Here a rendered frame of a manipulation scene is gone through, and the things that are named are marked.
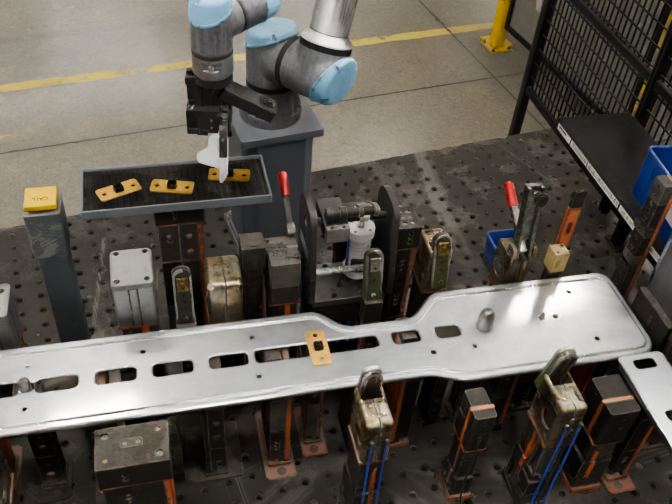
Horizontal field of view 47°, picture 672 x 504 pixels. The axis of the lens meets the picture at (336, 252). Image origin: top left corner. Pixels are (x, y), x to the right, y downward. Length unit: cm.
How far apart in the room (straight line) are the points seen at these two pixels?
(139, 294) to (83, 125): 246
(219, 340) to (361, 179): 101
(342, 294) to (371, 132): 225
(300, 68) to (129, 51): 281
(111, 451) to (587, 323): 95
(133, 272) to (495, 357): 71
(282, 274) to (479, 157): 115
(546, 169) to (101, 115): 224
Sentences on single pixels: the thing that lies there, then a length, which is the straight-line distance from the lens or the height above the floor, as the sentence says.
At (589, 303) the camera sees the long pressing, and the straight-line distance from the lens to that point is 170.
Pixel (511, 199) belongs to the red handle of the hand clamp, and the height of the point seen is 113.
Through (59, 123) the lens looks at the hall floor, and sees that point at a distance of 393.
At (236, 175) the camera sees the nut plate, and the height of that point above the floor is 116.
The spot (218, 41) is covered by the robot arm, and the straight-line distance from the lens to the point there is 141.
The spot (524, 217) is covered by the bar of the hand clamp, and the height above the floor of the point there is 115.
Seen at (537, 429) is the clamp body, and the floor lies 93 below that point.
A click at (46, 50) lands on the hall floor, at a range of 454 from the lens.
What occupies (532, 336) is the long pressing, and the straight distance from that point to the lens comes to 159.
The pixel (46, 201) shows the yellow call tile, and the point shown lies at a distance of 160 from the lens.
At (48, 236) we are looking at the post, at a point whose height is 109.
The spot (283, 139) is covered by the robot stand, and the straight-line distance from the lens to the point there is 184.
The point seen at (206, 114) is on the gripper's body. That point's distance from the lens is 149.
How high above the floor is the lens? 215
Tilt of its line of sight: 43 degrees down
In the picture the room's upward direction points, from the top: 5 degrees clockwise
